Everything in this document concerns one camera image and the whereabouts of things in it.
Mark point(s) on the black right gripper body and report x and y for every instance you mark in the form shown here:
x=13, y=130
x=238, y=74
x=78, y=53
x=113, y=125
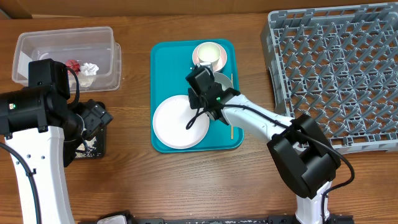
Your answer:
x=199, y=95

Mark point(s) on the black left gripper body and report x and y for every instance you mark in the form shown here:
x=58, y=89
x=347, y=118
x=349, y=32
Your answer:
x=94, y=119

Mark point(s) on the grey-green bowl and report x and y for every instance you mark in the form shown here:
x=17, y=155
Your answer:
x=223, y=80

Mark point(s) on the white tissue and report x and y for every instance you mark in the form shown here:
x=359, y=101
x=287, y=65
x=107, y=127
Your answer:
x=87, y=74

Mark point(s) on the red snack wrapper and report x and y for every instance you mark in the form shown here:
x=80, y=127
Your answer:
x=74, y=65

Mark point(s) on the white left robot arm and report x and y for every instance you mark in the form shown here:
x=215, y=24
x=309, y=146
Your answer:
x=42, y=131

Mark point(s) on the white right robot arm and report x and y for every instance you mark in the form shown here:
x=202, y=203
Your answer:
x=307, y=163

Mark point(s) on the black food waste tray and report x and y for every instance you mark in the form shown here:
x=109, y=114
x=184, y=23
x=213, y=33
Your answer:
x=92, y=149

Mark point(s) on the grey dishwasher rack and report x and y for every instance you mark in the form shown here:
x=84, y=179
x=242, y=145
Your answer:
x=339, y=66

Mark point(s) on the white cup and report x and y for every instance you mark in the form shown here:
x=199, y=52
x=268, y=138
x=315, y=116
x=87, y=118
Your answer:
x=209, y=52

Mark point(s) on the pink saucer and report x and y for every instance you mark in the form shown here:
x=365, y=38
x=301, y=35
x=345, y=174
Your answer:
x=221, y=63

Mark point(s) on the large white plate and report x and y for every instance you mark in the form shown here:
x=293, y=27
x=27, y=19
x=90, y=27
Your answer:
x=170, y=120

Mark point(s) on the wooden chopstick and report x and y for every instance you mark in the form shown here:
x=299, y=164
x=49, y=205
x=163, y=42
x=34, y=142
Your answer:
x=232, y=128

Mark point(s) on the teal serving tray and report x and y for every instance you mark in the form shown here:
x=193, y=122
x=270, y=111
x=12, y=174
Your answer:
x=170, y=63

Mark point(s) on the clear plastic bin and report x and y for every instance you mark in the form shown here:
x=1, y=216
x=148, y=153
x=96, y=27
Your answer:
x=86, y=45

